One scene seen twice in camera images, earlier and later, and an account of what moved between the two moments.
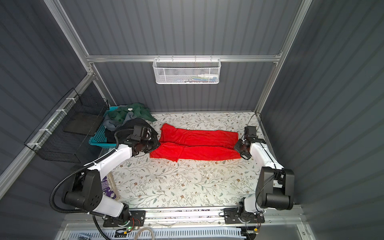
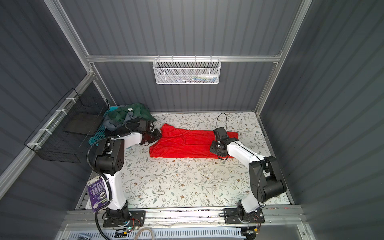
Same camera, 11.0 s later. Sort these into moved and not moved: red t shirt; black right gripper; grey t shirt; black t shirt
Moved: black right gripper
Not moved: red t shirt; black t shirt; grey t shirt
